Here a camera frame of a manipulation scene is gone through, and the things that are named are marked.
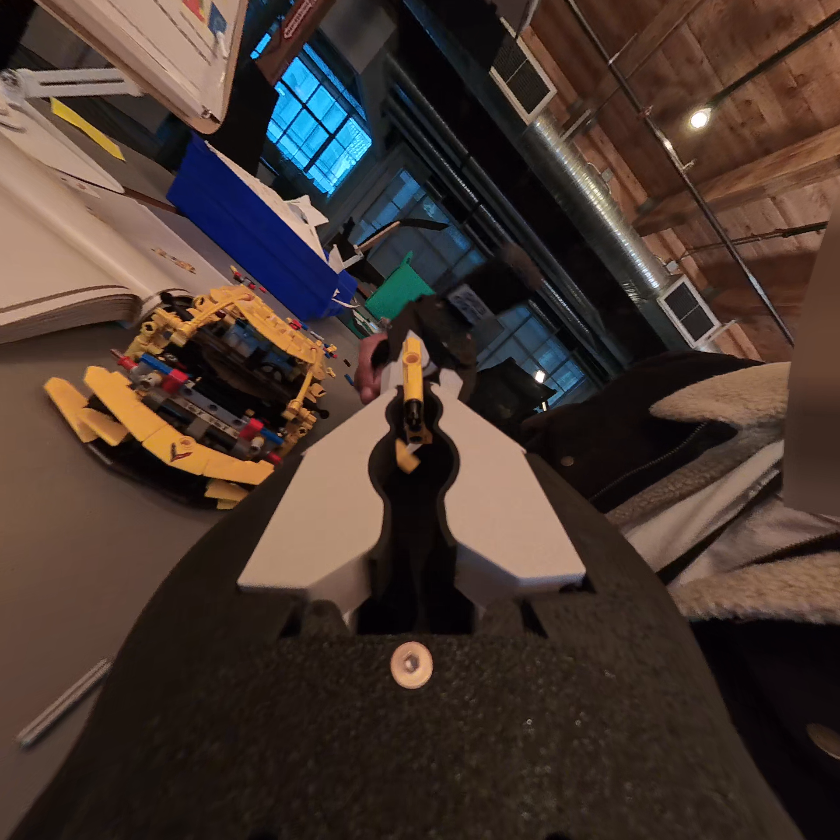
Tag yellow sticky note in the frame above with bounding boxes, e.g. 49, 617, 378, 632
51, 98, 126, 161

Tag white instruction booklet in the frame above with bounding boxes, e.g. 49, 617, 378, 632
0, 125, 231, 345

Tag wooden board with instruction sheet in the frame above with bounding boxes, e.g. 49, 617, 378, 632
39, 0, 250, 135

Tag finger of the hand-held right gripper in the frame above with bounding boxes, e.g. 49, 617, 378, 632
420, 346, 460, 395
379, 338, 406, 409

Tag scattered small coloured bricks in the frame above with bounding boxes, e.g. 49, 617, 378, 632
230, 266, 355, 378

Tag crumpled white paper wrappers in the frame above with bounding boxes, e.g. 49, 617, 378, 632
210, 141, 362, 309

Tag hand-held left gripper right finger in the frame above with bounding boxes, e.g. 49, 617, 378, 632
423, 384, 586, 634

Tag white air vent grille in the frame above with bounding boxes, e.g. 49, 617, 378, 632
656, 276, 721, 345
489, 36, 557, 122

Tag yellow toy brick car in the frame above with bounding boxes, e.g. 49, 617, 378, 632
42, 285, 339, 509

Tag large paned window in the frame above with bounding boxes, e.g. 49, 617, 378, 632
266, 56, 371, 198

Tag silver ventilation duct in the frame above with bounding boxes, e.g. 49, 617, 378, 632
521, 112, 670, 303

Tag person's right hand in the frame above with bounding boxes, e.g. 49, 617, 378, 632
354, 333, 395, 404

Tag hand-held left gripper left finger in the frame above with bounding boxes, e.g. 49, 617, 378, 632
238, 386, 409, 634

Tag blue plastic bin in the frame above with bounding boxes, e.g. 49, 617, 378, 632
167, 134, 358, 322

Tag long grey axle rod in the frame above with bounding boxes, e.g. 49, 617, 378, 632
16, 658, 112, 749

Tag white shirt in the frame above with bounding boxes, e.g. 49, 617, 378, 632
620, 440, 840, 585

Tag yellow connector brick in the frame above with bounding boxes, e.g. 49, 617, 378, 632
402, 338, 434, 447

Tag person's right forearm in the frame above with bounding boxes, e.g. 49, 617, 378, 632
472, 351, 762, 500

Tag grey desk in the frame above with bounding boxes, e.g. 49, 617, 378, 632
0, 98, 368, 840

